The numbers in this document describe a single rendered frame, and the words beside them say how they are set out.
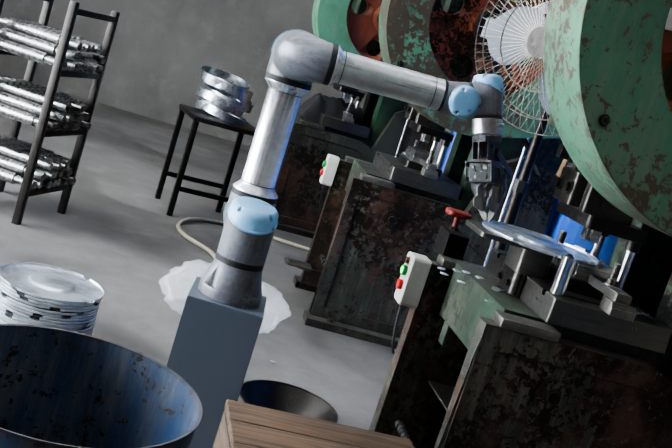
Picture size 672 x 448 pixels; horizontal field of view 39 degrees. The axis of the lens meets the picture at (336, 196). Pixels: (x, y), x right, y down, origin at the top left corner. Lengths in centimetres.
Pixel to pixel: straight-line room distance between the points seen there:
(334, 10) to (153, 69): 378
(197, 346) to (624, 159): 103
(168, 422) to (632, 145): 98
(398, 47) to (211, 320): 165
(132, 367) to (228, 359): 55
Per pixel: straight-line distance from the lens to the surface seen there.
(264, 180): 229
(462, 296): 239
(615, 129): 182
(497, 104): 235
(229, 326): 218
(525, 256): 227
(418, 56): 353
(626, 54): 182
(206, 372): 222
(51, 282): 273
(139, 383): 168
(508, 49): 318
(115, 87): 876
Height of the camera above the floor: 107
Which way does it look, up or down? 8 degrees down
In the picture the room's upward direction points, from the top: 18 degrees clockwise
